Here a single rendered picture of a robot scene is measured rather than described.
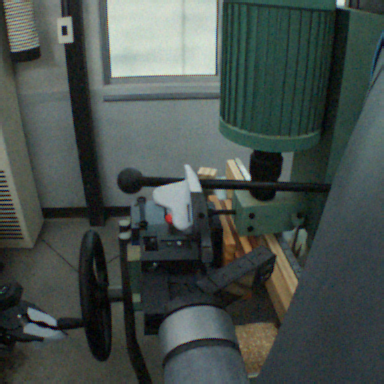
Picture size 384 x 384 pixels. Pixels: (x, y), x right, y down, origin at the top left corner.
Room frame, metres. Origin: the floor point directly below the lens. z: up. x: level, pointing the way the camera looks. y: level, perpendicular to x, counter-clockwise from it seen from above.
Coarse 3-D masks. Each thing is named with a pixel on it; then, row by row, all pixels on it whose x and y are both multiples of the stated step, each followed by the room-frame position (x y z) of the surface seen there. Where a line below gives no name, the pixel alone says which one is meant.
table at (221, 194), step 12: (204, 192) 0.80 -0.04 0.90; (216, 192) 0.80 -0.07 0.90; (216, 264) 0.54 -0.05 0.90; (264, 288) 0.47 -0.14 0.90; (132, 300) 0.47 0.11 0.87; (240, 300) 0.44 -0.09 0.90; (252, 300) 0.44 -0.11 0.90; (264, 300) 0.44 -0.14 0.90; (228, 312) 0.41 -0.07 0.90; (240, 312) 0.41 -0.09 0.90; (252, 312) 0.41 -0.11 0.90; (264, 312) 0.41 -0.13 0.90; (276, 312) 0.41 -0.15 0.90; (240, 324) 0.39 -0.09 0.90
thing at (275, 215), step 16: (240, 192) 0.59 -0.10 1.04; (288, 192) 0.59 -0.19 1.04; (304, 192) 0.58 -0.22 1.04; (240, 208) 0.54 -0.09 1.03; (256, 208) 0.54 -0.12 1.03; (272, 208) 0.55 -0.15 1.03; (288, 208) 0.55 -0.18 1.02; (304, 208) 0.56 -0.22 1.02; (240, 224) 0.54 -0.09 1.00; (256, 224) 0.54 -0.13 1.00; (272, 224) 0.55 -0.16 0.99; (288, 224) 0.55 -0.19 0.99; (304, 224) 0.56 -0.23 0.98
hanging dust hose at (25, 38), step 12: (12, 0) 1.70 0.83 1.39; (24, 0) 1.72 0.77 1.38; (12, 12) 1.70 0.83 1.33; (24, 12) 1.72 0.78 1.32; (12, 24) 1.69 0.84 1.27; (24, 24) 1.71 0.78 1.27; (12, 36) 1.70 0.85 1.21; (24, 36) 1.70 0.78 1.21; (36, 36) 1.76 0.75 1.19; (12, 48) 1.70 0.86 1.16; (24, 48) 1.70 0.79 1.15; (36, 48) 1.74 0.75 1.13; (12, 60) 1.71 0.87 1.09; (24, 60) 1.69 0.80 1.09
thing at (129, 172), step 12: (132, 168) 0.41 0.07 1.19; (120, 180) 0.39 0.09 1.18; (132, 180) 0.39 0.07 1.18; (144, 180) 0.40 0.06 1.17; (156, 180) 0.41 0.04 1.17; (168, 180) 0.41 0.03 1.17; (180, 180) 0.41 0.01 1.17; (204, 180) 0.42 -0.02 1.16; (216, 180) 0.42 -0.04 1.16; (228, 180) 0.42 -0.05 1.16; (240, 180) 0.43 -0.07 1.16; (132, 192) 0.39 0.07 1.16; (324, 192) 0.44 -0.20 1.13
